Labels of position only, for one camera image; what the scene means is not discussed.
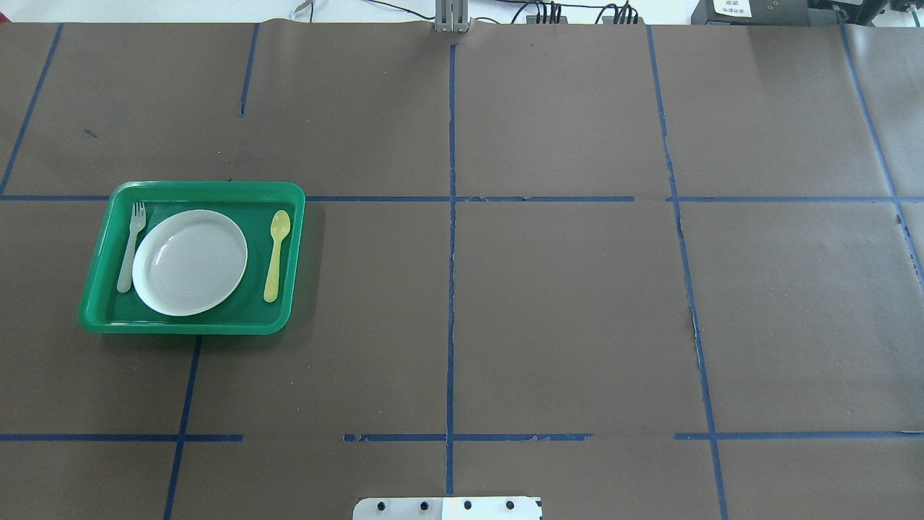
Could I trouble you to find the yellow plastic spoon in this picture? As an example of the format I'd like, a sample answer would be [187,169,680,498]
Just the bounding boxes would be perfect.
[263,210,292,303]

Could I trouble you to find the dark grey control box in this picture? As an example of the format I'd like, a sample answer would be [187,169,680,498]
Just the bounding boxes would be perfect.
[690,1,841,27]

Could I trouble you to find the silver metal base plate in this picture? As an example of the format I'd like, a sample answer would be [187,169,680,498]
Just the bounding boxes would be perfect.
[352,495,544,519]

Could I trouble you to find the pale mint plastic fork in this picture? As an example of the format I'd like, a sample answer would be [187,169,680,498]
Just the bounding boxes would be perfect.
[116,201,147,293]

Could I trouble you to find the white round plate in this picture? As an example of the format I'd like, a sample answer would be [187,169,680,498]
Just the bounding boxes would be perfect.
[132,209,248,317]

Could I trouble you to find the grey aluminium frame post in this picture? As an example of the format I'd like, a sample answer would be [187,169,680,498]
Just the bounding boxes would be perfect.
[435,0,471,33]

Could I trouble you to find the green plastic tray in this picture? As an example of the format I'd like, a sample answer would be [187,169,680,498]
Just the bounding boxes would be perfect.
[78,181,305,335]

